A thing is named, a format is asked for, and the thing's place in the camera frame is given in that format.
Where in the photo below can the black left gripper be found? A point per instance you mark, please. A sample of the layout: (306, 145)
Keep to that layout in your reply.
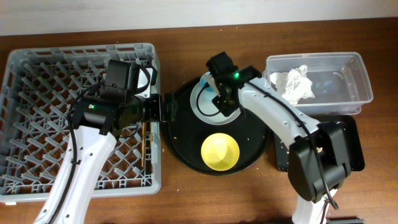
(170, 107)

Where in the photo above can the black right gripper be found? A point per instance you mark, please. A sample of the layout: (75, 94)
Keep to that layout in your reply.
(226, 103)

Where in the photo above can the light blue plastic cup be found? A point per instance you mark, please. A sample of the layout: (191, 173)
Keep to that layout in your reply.
(206, 83)

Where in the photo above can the wooden chopstick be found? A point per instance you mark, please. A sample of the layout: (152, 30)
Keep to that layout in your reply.
(151, 134)
(143, 144)

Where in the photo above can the white paper napkin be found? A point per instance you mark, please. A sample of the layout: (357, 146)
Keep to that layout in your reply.
(293, 85)

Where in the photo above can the yellow bowl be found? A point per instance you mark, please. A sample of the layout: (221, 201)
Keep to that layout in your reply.
(220, 152)

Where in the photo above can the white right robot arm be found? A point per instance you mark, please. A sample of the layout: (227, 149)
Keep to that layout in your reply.
(318, 153)

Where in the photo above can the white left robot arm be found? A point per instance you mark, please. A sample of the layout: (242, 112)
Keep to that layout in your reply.
(95, 126)

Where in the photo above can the grey plastic dishwasher rack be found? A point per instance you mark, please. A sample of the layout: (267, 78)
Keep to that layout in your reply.
(38, 87)

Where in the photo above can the grey round plate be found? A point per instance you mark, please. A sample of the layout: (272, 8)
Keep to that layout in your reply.
(206, 105)

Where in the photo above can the round black tray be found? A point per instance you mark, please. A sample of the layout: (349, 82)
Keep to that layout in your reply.
(186, 134)

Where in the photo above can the black rectangular tray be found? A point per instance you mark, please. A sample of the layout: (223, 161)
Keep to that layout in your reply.
(355, 152)

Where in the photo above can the clear plastic bin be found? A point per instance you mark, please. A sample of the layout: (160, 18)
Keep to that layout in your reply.
(340, 80)

